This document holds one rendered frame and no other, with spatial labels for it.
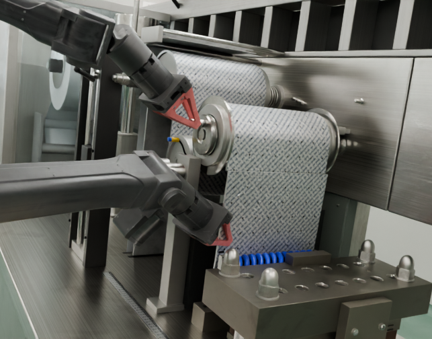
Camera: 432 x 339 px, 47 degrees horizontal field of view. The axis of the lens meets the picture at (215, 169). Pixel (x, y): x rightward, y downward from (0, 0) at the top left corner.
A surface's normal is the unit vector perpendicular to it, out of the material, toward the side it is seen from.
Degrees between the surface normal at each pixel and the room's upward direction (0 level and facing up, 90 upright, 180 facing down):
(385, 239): 90
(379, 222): 90
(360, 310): 90
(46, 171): 31
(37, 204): 118
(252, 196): 93
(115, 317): 0
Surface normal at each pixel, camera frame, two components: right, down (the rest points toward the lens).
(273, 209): 0.50, 0.23
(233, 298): -0.86, -0.03
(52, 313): 0.12, -0.98
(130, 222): -0.33, -0.22
